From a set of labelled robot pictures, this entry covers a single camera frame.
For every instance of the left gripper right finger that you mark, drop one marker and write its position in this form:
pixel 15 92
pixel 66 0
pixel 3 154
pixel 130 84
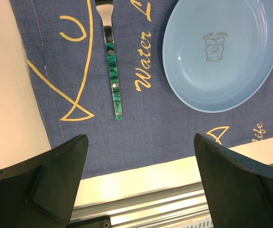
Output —
pixel 238 189

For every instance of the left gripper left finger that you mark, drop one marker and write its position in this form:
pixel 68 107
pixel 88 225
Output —
pixel 40 192

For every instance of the light blue plate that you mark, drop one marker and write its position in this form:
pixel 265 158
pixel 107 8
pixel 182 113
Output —
pixel 218 53

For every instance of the blue fish-print placemat cloth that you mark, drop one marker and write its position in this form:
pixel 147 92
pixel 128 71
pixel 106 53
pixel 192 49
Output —
pixel 66 56

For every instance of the green-handled fork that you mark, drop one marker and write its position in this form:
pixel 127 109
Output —
pixel 105 11

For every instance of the perforated cable duct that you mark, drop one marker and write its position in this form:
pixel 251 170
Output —
pixel 200 224

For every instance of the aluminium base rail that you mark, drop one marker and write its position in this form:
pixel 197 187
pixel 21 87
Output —
pixel 158 196

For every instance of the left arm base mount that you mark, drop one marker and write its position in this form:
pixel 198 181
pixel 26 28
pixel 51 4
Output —
pixel 100 222

